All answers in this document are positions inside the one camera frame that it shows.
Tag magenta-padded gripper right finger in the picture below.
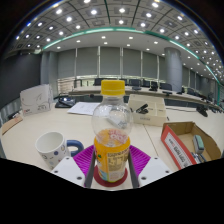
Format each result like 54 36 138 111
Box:
127 144 174 189

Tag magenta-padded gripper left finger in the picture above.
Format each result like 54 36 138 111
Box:
51 144 98 189

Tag yellow-capped orange drink bottle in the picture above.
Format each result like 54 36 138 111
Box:
90 79 134 184

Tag red-sided open cardboard box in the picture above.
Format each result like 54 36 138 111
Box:
160 120 223 171

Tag flat round red coaster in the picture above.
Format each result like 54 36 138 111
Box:
92 164 129 188

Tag grey eraser block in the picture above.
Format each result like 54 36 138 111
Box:
192 134 206 155

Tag beige open box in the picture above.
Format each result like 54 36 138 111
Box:
127 93 168 128

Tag white paper sheet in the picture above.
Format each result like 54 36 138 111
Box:
66 101 101 117

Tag black desk device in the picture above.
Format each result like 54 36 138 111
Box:
54 94 77 109

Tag brown envelope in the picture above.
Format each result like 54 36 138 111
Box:
0 113 25 136

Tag white cardboard box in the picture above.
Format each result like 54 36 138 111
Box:
19 83 55 117

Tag black office chairs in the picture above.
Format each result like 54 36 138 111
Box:
92 77 175 92

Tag ceiling lights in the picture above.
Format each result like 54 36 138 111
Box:
15 0 224 84

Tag white mug with blue handle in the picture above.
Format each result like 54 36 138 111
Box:
34 130 85 171

